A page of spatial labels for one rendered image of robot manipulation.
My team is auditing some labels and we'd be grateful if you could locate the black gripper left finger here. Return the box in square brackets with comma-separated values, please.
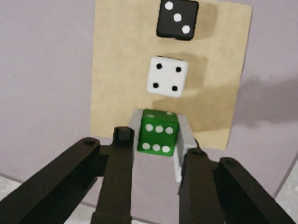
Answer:
[0, 108, 143, 224]

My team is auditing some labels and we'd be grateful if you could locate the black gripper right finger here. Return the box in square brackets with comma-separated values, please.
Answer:
[173, 114, 297, 224]

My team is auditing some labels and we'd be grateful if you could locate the tan flat mat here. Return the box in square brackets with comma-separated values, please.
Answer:
[90, 0, 252, 149]

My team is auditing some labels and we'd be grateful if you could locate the black die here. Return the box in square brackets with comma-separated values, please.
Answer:
[156, 0, 199, 41]

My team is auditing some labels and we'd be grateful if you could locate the green die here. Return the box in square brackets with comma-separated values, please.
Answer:
[137, 108, 179, 157]

